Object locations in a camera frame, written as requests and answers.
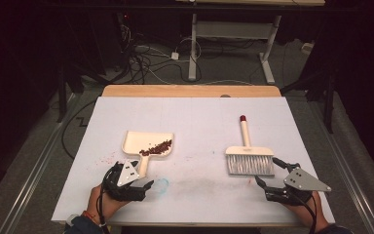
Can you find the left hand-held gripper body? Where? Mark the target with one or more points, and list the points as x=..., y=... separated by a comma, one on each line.
x=128, y=174

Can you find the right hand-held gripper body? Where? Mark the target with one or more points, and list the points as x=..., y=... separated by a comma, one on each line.
x=305, y=180

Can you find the cream plastic dustpan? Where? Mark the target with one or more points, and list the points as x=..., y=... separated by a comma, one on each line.
x=139, y=141

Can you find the cream brush with red tip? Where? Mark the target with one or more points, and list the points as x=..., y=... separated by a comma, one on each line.
x=250, y=162

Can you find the pile of dark red crumbs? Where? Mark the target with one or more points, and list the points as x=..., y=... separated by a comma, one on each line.
x=157, y=148

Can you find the person's right hand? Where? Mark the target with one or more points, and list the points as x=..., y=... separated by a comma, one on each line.
x=313, y=216

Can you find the person's left hand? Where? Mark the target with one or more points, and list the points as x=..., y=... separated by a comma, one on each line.
x=102, y=208

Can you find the white board table cover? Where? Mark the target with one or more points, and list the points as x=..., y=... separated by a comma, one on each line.
x=191, y=123

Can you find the black metal stand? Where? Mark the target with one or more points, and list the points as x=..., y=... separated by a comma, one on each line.
x=61, y=94
x=329, y=104

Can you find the wooden table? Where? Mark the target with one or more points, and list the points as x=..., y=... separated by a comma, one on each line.
x=191, y=91

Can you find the white power adapter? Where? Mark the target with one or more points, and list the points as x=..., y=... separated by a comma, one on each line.
x=174, y=56

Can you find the metal floor rail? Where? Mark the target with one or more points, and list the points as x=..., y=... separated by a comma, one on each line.
x=35, y=169
x=354, y=195

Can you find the white metal desk frame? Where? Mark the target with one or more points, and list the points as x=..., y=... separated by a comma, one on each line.
x=233, y=30

